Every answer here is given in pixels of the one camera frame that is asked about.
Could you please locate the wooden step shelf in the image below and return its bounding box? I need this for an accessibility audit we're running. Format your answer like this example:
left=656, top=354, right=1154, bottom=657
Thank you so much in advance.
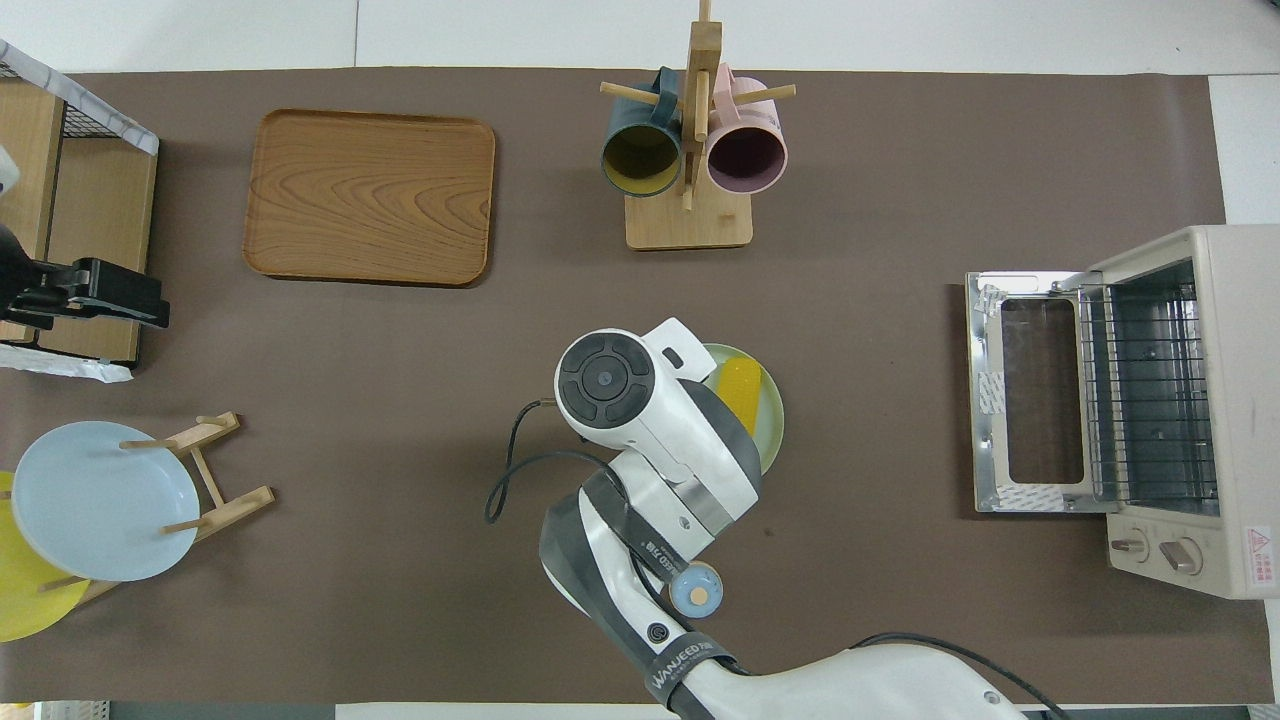
left=0, top=78, right=159, bottom=363

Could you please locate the small blue lid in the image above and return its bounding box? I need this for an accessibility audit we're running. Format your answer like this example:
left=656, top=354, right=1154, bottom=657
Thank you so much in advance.
left=670, top=562, right=723, bottom=618

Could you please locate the white toaster oven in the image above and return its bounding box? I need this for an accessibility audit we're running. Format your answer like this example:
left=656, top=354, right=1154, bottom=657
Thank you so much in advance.
left=965, top=224, right=1280, bottom=601

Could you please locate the yellow plate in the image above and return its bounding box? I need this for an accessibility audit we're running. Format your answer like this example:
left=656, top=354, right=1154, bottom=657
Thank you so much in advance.
left=0, top=470, right=91, bottom=643

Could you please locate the green plate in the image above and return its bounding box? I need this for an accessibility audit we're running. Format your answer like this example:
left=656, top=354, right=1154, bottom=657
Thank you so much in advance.
left=700, top=343, right=786, bottom=477

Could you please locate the yellow corn cob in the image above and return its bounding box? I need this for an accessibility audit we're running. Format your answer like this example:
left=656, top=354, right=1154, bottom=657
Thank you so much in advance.
left=715, top=355, right=763, bottom=438

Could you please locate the wooden plate rack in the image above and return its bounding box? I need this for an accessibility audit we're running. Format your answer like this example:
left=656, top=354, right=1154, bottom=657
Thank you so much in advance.
left=40, top=410, right=276, bottom=606

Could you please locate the light blue plate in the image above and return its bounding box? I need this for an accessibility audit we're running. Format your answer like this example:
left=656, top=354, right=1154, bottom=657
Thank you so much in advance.
left=10, top=420, right=201, bottom=583

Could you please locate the dark teal mug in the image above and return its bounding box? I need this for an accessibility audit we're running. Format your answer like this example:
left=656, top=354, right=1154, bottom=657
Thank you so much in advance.
left=601, top=67, right=685, bottom=198

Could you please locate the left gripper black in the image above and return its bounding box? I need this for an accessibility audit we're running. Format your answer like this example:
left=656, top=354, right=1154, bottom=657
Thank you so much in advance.
left=0, top=225, right=169, bottom=329

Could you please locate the wooden mug tree stand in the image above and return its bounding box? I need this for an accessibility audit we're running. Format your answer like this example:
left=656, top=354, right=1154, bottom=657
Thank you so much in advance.
left=600, top=0, right=798, bottom=251

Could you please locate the pink mug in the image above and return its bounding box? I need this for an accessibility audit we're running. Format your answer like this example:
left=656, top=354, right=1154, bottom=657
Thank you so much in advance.
left=705, top=64, right=790, bottom=196

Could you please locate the wooden serving tray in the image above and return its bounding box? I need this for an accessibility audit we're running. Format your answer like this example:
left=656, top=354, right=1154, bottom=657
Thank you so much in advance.
left=243, top=108, right=497, bottom=289

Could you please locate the brown table mat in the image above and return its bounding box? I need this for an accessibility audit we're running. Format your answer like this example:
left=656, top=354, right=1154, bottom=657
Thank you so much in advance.
left=0, top=68, right=1276, bottom=706

